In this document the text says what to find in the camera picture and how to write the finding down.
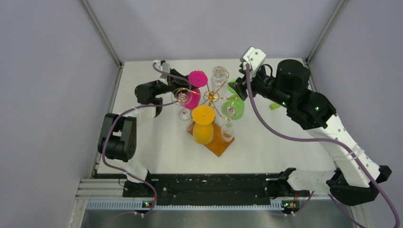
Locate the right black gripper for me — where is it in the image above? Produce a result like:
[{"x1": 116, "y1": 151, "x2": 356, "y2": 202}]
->
[{"x1": 228, "y1": 65, "x2": 293, "y2": 109}]

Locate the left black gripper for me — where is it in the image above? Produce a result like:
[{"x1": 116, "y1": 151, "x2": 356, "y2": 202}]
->
[{"x1": 149, "y1": 67, "x2": 200, "y2": 98}]

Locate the clear tall flute glass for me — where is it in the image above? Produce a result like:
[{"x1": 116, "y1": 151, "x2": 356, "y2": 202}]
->
[{"x1": 171, "y1": 88, "x2": 192, "y2": 122}]

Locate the pink plastic goblet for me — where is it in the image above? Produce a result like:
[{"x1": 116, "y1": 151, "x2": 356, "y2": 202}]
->
[{"x1": 185, "y1": 70, "x2": 208, "y2": 110}]

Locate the clear short wine glass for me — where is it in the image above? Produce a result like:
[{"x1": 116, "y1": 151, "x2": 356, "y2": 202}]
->
[{"x1": 211, "y1": 66, "x2": 229, "y2": 96}]

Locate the green plastic goblet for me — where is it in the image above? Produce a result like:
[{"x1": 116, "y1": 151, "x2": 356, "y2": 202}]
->
[{"x1": 221, "y1": 85, "x2": 245, "y2": 120}]

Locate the orange plastic goblet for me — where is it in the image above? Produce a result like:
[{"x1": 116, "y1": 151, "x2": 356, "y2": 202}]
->
[{"x1": 192, "y1": 105, "x2": 215, "y2": 145}]

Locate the clear stemmed wine glass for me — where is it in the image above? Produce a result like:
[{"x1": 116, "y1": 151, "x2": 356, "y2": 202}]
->
[{"x1": 221, "y1": 106, "x2": 236, "y2": 142}]

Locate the gold wire wine glass rack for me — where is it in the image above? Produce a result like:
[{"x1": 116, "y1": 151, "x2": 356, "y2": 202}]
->
[{"x1": 171, "y1": 66, "x2": 245, "y2": 157}]

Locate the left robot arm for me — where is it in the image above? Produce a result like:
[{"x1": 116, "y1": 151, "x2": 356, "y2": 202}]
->
[{"x1": 98, "y1": 69, "x2": 192, "y2": 196}]

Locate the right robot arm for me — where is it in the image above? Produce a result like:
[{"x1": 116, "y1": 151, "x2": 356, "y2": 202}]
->
[{"x1": 230, "y1": 58, "x2": 392, "y2": 206}]

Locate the lime green block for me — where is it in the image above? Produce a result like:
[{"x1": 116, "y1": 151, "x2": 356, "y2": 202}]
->
[{"x1": 269, "y1": 103, "x2": 281, "y2": 110}]

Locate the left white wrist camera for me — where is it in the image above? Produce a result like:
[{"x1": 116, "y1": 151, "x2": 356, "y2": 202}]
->
[{"x1": 154, "y1": 60, "x2": 171, "y2": 85}]

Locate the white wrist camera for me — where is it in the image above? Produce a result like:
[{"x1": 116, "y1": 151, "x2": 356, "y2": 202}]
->
[
  {"x1": 240, "y1": 47, "x2": 267, "y2": 79},
  {"x1": 154, "y1": 60, "x2": 171, "y2": 85}
]

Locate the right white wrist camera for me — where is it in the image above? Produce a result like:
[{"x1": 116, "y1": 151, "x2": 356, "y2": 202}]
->
[{"x1": 240, "y1": 47, "x2": 267, "y2": 79}]

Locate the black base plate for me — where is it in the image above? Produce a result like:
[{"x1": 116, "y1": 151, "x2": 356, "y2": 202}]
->
[{"x1": 123, "y1": 173, "x2": 309, "y2": 206}]

